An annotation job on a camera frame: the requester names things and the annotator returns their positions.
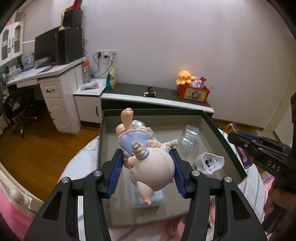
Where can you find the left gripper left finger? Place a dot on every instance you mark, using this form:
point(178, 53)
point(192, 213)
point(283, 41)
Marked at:
point(57, 219)

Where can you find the orange lid bottle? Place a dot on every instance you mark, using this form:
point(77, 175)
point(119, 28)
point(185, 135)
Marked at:
point(86, 70)

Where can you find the black computer tower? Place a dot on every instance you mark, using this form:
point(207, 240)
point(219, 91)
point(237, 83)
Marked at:
point(69, 45)

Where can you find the black speaker on tower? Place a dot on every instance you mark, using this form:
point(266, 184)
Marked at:
point(73, 18)

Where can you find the red cartoon storage box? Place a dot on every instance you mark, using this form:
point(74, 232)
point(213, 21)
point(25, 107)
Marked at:
point(192, 93)

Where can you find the snack bag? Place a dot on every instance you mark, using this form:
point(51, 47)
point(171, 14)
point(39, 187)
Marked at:
point(111, 79)

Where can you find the blue gold box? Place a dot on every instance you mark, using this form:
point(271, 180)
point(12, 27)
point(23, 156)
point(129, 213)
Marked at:
point(245, 158)

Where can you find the clear plastic container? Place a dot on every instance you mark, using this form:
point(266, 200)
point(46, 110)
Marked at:
point(188, 139)

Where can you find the black flashlight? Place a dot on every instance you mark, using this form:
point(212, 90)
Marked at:
point(150, 92)

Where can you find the white bunny astronaut figurine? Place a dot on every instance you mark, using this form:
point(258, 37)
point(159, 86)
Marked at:
point(137, 123)

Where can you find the pink doll figurine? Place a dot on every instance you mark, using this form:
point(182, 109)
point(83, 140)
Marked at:
point(149, 162)

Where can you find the white desk with drawers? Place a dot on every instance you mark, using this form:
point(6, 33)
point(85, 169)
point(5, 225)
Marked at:
point(57, 84)

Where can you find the pink box with black rim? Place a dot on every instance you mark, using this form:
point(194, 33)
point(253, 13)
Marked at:
point(127, 208)

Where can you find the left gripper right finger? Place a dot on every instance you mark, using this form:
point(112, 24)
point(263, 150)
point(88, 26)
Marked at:
point(234, 217)

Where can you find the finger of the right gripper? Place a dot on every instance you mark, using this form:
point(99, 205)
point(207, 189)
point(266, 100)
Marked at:
point(256, 146)
point(241, 138)

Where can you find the orange octopus plush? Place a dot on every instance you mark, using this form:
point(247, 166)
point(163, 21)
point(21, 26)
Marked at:
point(185, 77)

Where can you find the black computer monitor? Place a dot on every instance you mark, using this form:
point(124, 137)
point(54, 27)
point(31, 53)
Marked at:
point(46, 46)

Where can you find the white glass-door cabinet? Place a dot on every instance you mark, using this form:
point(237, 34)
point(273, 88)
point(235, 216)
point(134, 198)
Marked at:
point(11, 42)

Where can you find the striped white bedsheet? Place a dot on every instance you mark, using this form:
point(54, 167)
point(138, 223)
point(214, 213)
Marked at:
point(85, 161)

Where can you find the person's right hand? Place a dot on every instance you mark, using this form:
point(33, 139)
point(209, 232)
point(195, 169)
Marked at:
point(279, 209)

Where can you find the white cup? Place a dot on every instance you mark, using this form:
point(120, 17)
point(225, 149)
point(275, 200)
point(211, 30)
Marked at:
point(209, 163)

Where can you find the black office chair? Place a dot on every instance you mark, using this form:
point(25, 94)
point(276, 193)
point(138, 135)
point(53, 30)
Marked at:
point(19, 106)

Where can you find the white wall power strip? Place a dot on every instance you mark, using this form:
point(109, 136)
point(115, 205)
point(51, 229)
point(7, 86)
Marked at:
point(109, 53)

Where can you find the low white black cabinet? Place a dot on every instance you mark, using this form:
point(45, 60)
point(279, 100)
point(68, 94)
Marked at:
point(92, 102)

